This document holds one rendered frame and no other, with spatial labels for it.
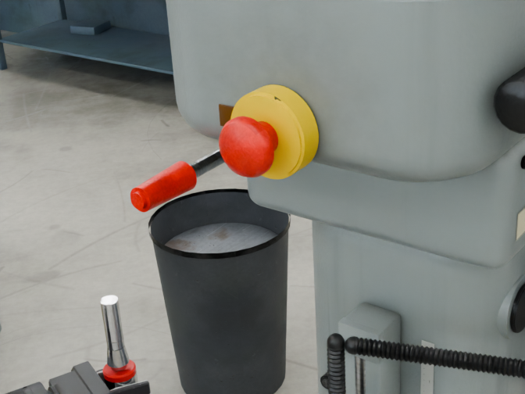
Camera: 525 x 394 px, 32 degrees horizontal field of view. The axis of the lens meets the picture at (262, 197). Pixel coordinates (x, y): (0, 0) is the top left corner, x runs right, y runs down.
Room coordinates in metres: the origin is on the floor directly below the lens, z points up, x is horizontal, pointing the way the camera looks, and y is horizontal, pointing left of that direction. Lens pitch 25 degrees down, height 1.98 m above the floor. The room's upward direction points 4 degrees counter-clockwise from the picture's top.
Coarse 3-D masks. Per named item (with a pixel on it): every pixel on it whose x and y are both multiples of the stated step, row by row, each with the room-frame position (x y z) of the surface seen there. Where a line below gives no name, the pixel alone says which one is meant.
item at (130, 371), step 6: (108, 366) 1.08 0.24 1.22; (132, 366) 1.07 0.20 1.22; (108, 372) 1.06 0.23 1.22; (114, 372) 1.06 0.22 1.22; (120, 372) 1.06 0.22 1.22; (126, 372) 1.06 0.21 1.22; (132, 372) 1.06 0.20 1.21; (108, 378) 1.06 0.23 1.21; (114, 378) 1.05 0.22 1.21; (120, 378) 1.05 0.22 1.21; (126, 378) 1.05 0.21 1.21
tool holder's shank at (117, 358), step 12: (108, 300) 1.07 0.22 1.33; (108, 312) 1.06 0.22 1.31; (108, 324) 1.06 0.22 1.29; (120, 324) 1.07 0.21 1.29; (108, 336) 1.07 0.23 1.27; (120, 336) 1.07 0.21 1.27; (108, 348) 1.07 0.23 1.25; (120, 348) 1.07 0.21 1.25; (108, 360) 1.07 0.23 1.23; (120, 360) 1.06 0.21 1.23
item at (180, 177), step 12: (204, 156) 0.65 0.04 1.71; (216, 156) 0.66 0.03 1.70; (168, 168) 0.62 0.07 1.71; (180, 168) 0.62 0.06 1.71; (192, 168) 0.63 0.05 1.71; (204, 168) 0.64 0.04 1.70; (156, 180) 0.61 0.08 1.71; (168, 180) 0.61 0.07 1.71; (180, 180) 0.61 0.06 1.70; (192, 180) 0.62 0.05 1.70; (132, 192) 0.60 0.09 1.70; (144, 192) 0.59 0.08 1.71; (156, 192) 0.60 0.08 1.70; (168, 192) 0.60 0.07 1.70; (180, 192) 0.61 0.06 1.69; (132, 204) 0.60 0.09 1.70; (144, 204) 0.59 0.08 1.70; (156, 204) 0.59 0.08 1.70
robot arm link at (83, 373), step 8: (72, 368) 1.09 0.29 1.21; (80, 368) 1.08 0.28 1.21; (88, 368) 1.08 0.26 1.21; (64, 376) 1.07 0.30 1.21; (72, 376) 1.07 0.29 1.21; (80, 376) 1.06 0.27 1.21; (88, 376) 1.06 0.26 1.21; (96, 376) 1.06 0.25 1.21; (32, 384) 1.03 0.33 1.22; (40, 384) 1.03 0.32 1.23; (48, 384) 1.06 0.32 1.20; (56, 384) 1.05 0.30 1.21; (64, 384) 1.05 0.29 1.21; (72, 384) 1.05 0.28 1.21; (80, 384) 1.05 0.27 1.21; (88, 384) 1.04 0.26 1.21; (96, 384) 1.04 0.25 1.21; (104, 384) 1.04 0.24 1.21; (16, 392) 1.01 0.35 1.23; (24, 392) 1.01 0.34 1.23; (32, 392) 1.01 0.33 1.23; (40, 392) 1.01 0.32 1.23; (48, 392) 1.02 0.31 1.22; (56, 392) 1.02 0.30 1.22; (64, 392) 1.03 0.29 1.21; (72, 392) 1.03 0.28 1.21; (80, 392) 1.03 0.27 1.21; (88, 392) 1.03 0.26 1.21; (96, 392) 1.02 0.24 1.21; (104, 392) 1.02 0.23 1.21
